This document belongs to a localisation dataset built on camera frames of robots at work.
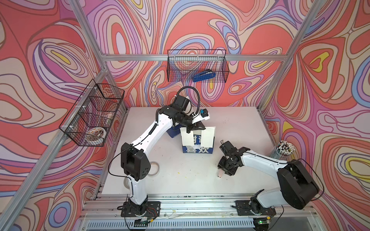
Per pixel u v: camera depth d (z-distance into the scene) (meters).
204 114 0.65
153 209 0.73
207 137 0.78
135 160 0.46
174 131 0.75
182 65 0.96
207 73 0.88
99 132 0.71
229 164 0.73
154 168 0.88
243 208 0.73
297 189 0.43
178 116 0.58
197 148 0.88
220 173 0.83
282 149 0.76
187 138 0.80
